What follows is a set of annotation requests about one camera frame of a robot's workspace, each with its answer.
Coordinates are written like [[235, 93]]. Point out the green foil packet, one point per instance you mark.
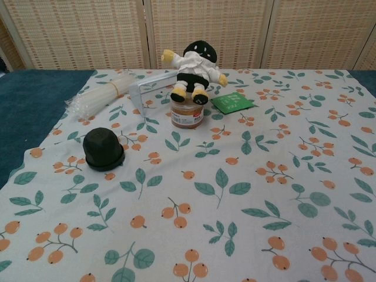
[[232, 102]]

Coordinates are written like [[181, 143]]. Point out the clear plastic box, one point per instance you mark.
[[152, 83]]

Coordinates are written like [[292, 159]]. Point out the woven bamboo screen panel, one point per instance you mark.
[[372, 63], [5, 50], [205, 20], [317, 32], [76, 32]]

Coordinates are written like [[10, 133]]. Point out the white rolled bag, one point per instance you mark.
[[98, 96]]

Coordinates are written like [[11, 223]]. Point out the floral orange berry tablecloth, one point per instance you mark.
[[205, 176]]

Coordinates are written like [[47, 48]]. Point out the black round object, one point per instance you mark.
[[101, 147]]

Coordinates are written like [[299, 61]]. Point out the black-headed plush doll white shirt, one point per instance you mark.
[[195, 64]]

